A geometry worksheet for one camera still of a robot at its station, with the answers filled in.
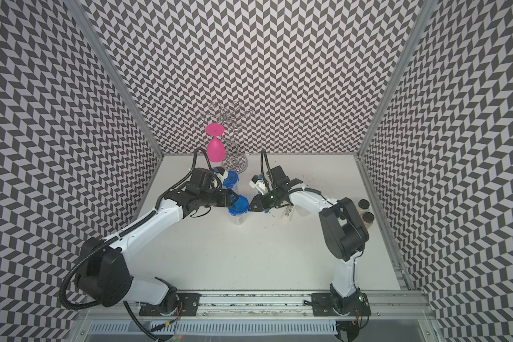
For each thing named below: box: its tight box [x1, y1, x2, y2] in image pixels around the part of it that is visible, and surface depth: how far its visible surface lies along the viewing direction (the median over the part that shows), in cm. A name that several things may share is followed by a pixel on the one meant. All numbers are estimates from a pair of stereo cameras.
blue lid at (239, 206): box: [228, 194, 250, 217], surface depth 84 cm
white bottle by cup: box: [280, 205, 295, 221], surface depth 95 cm
